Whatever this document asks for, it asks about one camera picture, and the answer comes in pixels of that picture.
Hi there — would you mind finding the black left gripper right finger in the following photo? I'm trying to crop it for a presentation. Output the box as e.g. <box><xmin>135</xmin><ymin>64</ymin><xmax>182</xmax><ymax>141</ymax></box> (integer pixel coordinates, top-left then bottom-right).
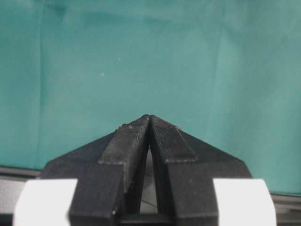
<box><xmin>149</xmin><ymin>115</ymin><xmax>252</xmax><ymax>219</ymax></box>

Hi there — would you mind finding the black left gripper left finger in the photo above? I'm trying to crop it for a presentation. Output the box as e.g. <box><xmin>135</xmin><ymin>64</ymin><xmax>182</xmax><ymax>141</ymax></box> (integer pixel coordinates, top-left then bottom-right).
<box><xmin>41</xmin><ymin>114</ymin><xmax>150</xmax><ymax>219</ymax></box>

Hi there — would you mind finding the green table cloth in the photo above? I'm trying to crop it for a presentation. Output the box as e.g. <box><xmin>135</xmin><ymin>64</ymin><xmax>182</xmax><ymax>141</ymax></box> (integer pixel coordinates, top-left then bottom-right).
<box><xmin>0</xmin><ymin>0</ymin><xmax>301</xmax><ymax>194</ymax></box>

